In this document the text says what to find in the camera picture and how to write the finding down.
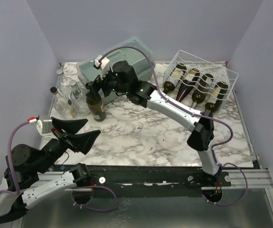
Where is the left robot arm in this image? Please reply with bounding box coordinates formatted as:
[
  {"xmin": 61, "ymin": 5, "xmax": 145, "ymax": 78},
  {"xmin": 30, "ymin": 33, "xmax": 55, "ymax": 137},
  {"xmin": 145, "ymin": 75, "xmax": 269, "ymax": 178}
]
[{"xmin": 0, "ymin": 116, "xmax": 101, "ymax": 224}]

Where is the green plastic toolbox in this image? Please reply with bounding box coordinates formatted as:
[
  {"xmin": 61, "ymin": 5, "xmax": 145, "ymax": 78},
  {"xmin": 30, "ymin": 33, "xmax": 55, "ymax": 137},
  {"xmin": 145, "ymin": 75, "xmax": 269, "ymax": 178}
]
[{"xmin": 76, "ymin": 36, "xmax": 156, "ymax": 105}]

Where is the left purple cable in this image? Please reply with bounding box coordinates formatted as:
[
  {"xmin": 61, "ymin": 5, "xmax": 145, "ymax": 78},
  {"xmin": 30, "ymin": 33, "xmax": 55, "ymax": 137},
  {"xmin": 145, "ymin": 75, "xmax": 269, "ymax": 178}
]
[{"xmin": 0, "ymin": 120, "xmax": 118, "ymax": 212}]

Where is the clear bottle white label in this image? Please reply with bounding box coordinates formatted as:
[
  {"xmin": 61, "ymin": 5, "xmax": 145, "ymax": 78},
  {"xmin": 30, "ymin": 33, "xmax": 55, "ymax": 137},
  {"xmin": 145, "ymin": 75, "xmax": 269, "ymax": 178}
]
[{"xmin": 50, "ymin": 87, "xmax": 77, "ymax": 120}]

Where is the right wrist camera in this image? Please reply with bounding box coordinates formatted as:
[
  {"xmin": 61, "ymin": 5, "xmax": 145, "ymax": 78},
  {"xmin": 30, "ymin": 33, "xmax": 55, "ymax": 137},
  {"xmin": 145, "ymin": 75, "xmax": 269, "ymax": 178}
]
[{"xmin": 94, "ymin": 55, "xmax": 110, "ymax": 80}]

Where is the dark green bottle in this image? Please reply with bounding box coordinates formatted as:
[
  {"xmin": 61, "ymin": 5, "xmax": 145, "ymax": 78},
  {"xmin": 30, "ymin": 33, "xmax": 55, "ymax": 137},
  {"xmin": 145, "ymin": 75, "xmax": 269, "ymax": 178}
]
[{"xmin": 86, "ymin": 92, "xmax": 106, "ymax": 122}]

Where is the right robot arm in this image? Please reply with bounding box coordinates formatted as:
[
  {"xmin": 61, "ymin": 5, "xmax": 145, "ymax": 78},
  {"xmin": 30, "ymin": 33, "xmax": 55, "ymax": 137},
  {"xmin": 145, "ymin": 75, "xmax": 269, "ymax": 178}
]
[{"xmin": 86, "ymin": 61, "xmax": 221, "ymax": 186}]

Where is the white wire wine rack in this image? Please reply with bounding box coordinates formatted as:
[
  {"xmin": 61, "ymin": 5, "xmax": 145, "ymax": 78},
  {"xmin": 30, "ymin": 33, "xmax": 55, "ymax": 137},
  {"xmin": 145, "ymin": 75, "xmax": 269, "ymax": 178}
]
[{"xmin": 161, "ymin": 50, "xmax": 238, "ymax": 113}]

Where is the clear bottle silver cap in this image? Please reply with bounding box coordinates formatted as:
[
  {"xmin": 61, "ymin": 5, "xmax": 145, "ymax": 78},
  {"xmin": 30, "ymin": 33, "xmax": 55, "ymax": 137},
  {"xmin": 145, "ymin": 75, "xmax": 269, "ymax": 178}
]
[{"xmin": 69, "ymin": 80, "xmax": 90, "ymax": 114}]

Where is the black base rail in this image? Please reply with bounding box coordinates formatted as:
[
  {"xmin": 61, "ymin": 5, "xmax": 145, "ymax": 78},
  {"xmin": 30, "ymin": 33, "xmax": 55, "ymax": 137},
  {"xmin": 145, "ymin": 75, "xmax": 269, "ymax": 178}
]
[{"xmin": 67, "ymin": 163, "xmax": 232, "ymax": 199}]

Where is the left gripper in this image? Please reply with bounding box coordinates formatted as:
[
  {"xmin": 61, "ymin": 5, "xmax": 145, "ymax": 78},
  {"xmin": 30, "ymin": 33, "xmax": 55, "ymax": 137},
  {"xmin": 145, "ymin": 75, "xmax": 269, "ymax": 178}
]
[{"xmin": 36, "ymin": 117, "xmax": 102, "ymax": 173}]

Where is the green bottle silver foil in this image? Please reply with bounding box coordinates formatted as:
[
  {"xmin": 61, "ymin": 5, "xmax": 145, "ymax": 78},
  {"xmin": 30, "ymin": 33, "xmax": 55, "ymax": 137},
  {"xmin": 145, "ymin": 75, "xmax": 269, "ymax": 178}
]
[{"xmin": 191, "ymin": 73, "xmax": 214, "ymax": 109}]

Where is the red wine bottle gold foil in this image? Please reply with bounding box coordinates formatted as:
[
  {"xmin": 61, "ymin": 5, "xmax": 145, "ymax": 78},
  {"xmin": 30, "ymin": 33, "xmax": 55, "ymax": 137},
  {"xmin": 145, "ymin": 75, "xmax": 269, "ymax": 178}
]
[{"xmin": 176, "ymin": 68, "xmax": 200, "ymax": 102}]

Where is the green bottle black neck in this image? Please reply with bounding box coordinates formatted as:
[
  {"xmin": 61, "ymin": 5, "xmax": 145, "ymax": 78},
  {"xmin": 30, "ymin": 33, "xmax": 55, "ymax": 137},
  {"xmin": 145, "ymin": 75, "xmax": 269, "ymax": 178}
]
[{"xmin": 205, "ymin": 81, "xmax": 229, "ymax": 113}]

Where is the dark bottle bottom left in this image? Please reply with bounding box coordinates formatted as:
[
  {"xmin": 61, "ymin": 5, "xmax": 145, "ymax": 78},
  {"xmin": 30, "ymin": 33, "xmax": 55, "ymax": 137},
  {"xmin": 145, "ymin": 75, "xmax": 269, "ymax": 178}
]
[{"xmin": 163, "ymin": 64, "xmax": 187, "ymax": 94}]

